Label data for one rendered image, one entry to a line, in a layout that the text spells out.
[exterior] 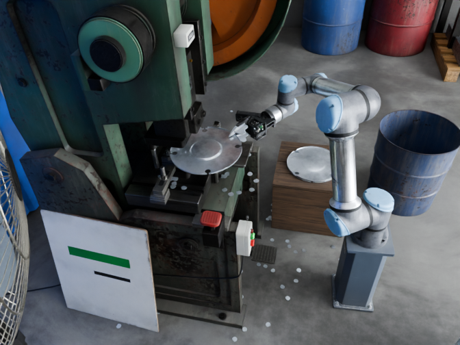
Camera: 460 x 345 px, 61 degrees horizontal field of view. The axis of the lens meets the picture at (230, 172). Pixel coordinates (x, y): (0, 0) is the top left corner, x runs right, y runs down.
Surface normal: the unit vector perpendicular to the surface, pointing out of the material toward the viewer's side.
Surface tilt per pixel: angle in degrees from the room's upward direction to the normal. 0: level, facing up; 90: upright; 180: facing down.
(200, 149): 2
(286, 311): 0
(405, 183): 92
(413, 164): 92
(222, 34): 90
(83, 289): 78
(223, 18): 90
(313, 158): 0
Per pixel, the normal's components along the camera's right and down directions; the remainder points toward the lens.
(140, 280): -0.29, 0.47
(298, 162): -0.04, -0.75
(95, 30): -0.22, 0.65
